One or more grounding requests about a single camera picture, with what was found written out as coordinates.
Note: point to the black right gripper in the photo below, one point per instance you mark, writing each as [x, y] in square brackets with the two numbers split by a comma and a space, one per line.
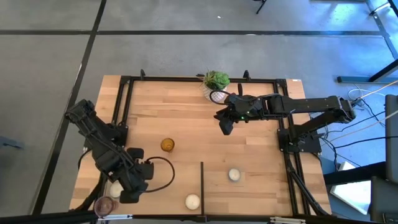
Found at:
[245, 107]

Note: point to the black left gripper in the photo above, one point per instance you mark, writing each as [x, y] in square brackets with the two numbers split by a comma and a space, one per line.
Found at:
[133, 174]

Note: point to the white tealight candle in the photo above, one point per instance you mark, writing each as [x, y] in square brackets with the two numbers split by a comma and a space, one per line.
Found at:
[114, 190]

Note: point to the pink glass candle holder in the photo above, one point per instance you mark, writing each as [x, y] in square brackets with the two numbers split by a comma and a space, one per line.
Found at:
[104, 206]

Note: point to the amber glass candle holder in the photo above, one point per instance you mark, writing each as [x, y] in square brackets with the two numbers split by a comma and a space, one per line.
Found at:
[167, 145]

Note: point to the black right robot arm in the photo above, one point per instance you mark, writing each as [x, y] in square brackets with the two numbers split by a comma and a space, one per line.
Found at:
[311, 104]

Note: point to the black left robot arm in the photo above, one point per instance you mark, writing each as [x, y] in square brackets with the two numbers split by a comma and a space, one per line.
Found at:
[93, 130]

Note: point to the succulent in white pot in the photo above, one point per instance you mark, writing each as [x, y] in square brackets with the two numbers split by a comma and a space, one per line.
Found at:
[216, 80]

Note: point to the raised wooden board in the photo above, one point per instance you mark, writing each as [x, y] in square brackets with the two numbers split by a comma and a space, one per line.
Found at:
[183, 180]

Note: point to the black divider strip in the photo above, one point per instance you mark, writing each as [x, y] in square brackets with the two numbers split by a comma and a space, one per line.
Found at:
[202, 186]

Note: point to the black stand leg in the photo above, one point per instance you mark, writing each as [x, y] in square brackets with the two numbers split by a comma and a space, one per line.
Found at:
[262, 5]

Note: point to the grey floor object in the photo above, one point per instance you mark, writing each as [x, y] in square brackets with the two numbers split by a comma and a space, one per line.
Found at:
[11, 144]

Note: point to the black power adapter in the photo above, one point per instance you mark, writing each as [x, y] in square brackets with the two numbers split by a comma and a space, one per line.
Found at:
[357, 102]

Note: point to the black slanted bar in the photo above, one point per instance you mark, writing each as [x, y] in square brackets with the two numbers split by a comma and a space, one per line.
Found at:
[354, 174]

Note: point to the dark desk foot bar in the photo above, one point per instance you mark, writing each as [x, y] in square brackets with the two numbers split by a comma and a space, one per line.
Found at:
[354, 79]

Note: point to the white flat panel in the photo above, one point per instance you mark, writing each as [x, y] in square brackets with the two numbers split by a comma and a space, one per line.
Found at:
[351, 194]

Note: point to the dark grey cabinet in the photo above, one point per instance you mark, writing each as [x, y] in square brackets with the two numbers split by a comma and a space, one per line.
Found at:
[391, 140]

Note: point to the dark grey box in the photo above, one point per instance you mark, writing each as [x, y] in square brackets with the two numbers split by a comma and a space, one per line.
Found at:
[384, 199]

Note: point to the thin grey desk leg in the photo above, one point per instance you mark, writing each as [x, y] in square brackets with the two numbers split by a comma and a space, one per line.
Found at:
[385, 36]

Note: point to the silver aluminium bracket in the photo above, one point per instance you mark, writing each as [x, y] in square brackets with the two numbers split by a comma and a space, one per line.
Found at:
[119, 216]
[287, 220]

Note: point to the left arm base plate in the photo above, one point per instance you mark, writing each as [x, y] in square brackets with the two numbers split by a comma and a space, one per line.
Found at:
[122, 135]

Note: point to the black aluminium table frame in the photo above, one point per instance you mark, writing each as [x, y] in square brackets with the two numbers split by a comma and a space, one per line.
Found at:
[174, 79]

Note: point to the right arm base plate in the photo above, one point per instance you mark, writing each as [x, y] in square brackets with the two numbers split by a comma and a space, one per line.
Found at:
[311, 147]

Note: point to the black frame beam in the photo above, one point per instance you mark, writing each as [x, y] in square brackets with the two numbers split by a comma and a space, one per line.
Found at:
[46, 217]

